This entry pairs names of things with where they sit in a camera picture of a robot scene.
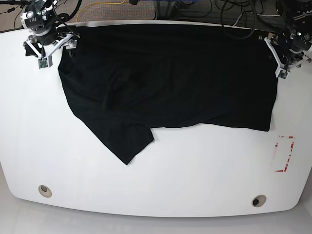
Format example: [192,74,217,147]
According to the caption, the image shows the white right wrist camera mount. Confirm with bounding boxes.
[23,32,80,69]

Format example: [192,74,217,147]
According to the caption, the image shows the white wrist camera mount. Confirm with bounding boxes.
[264,32,312,79]
[23,32,80,69]

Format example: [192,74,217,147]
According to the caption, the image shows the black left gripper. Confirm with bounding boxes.
[284,50,304,65]

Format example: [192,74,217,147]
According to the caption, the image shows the right table grommet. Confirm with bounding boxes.
[252,195,267,208]

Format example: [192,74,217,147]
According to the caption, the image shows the black tripod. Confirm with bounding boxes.
[0,0,32,29]

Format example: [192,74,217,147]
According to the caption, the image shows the black T-shirt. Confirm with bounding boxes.
[58,24,277,164]

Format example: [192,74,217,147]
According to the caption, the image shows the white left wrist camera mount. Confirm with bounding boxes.
[264,32,312,79]

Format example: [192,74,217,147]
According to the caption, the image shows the red tape rectangle marker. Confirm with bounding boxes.
[273,136,295,172]

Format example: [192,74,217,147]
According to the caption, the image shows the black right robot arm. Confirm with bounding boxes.
[20,0,82,58]

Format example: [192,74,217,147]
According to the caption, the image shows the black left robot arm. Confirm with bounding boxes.
[219,0,312,70]

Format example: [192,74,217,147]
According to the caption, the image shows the table grommet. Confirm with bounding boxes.
[38,185,52,198]
[252,195,267,208]

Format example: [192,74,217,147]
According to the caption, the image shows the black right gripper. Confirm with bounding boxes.
[24,29,74,58]

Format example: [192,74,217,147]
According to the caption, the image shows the left table grommet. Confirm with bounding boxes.
[38,185,52,198]

